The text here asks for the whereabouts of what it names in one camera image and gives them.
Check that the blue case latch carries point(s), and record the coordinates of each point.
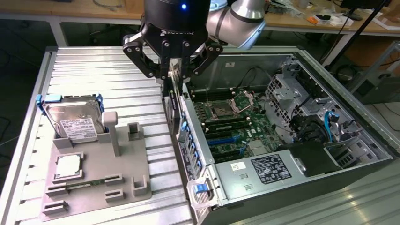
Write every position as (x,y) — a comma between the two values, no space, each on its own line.
(200,189)

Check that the grey power supply unit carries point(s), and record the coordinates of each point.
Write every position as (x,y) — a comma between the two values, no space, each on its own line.
(237,178)

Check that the metal socket cover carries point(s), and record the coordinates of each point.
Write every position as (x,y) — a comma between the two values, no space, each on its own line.
(243,98)

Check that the CPU socket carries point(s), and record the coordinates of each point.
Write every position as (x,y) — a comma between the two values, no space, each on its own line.
(223,110)

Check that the green RAM stick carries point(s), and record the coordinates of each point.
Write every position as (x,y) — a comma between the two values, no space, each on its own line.
(87,184)

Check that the silver hard disk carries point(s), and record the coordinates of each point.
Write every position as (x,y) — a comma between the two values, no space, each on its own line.
(75,122)

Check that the cardboard box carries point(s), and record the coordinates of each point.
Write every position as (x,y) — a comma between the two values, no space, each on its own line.
(133,5)

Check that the black stand pole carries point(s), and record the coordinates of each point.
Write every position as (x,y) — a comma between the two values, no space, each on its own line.
(363,23)

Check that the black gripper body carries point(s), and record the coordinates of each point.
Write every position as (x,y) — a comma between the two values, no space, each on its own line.
(175,21)

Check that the black open PC case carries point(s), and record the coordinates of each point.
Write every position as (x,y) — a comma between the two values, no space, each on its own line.
(312,199)

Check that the black equipment box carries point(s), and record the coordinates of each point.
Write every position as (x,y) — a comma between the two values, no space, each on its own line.
(381,89)

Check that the aluminium frame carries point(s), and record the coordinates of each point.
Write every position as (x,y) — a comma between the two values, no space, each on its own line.
(376,65)

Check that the black monitor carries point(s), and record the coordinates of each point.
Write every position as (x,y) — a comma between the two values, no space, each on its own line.
(365,3)

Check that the black expansion slot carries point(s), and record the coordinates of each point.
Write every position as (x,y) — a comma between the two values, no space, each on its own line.
(227,153)

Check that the green motherboard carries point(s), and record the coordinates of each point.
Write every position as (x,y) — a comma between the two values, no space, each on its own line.
(265,133)

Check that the silver disk bay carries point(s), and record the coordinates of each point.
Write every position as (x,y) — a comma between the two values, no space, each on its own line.
(281,98)

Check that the grey parts rack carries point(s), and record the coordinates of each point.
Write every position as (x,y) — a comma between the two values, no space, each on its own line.
(93,164)

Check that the blue expansion slot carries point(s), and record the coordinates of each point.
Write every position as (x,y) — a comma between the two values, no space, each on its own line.
(224,141)

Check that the white desk object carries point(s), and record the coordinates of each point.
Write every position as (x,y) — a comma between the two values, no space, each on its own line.
(331,20)

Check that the blue disk carrier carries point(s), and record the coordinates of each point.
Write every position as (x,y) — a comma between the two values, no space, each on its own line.
(51,98)

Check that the black graphics card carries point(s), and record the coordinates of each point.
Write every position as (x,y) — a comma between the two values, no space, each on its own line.
(175,105)

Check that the wooden desk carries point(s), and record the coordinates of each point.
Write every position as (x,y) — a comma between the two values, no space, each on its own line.
(77,7)

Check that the black RAM stick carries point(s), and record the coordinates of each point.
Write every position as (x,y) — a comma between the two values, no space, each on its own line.
(228,125)

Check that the silver CPU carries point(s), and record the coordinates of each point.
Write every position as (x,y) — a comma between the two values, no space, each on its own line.
(68,166)

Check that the silver chipset heatsink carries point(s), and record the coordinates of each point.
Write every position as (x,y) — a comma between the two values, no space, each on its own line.
(256,147)

